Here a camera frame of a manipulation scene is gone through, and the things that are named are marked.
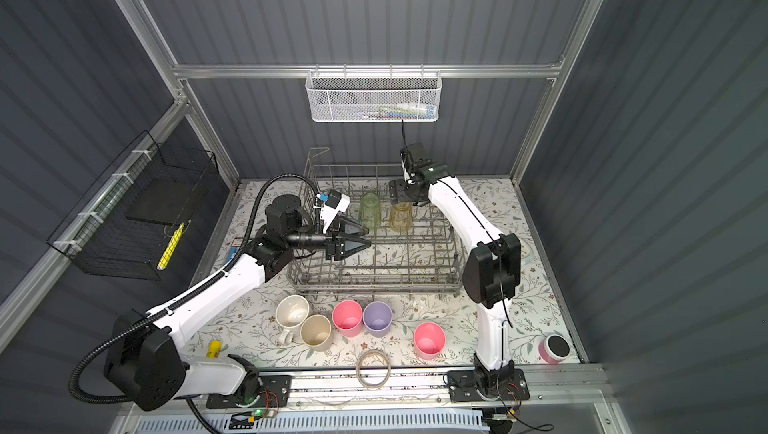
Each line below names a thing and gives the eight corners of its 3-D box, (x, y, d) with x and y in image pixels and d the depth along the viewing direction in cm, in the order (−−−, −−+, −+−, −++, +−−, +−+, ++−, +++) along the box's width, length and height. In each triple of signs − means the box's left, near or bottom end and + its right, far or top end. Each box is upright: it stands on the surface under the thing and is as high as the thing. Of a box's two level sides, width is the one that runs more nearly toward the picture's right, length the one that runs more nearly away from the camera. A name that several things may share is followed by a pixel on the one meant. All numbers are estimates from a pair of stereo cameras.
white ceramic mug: (288, 350, 82) (278, 340, 75) (281, 312, 89) (271, 300, 81) (319, 337, 84) (312, 327, 77) (310, 301, 91) (303, 288, 84)
